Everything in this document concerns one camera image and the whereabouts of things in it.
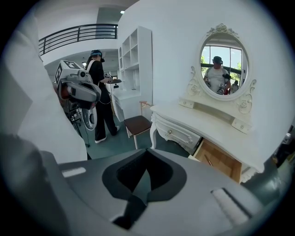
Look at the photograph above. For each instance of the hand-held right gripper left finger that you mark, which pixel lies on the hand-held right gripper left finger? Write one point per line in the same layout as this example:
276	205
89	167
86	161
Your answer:
92	177

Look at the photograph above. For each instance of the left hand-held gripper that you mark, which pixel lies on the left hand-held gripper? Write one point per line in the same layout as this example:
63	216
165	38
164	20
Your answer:
69	69

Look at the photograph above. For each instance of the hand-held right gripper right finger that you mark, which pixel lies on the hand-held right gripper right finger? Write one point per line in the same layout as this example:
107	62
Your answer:
196	196

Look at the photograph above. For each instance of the red pen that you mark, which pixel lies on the red pen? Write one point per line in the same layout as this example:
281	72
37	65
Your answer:
208	160

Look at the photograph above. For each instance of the large white wooden drawer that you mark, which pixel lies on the large white wooden drawer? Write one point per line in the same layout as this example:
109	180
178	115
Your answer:
221	161

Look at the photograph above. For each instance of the white side drawer gold knob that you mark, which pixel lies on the white side drawer gold knob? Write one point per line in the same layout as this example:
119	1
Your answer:
177	133

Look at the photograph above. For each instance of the white dressing table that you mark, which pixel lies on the white dressing table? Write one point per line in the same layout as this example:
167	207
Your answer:
207	124

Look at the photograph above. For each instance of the black tripod stand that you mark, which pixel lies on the black tripod stand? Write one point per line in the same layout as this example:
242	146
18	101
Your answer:
73	106

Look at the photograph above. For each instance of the white grey round machine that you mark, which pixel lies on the white grey round machine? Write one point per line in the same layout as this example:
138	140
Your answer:
88	119

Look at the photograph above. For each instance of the person's white shirt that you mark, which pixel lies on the person's white shirt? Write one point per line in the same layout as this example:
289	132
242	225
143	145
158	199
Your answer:
46	119

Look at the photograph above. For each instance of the black metal railing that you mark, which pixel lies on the black metal railing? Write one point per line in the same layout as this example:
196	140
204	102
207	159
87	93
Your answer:
78	33

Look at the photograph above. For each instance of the wooden chair brown seat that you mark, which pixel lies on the wooden chair brown seat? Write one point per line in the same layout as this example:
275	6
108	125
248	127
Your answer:
138	123

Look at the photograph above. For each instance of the white bookshelf unit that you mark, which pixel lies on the white bookshelf unit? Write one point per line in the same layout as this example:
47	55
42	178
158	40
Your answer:
146	69

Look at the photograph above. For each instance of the oval white framed mirror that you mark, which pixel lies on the oval white framed mirror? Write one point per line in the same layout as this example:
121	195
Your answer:
216	50

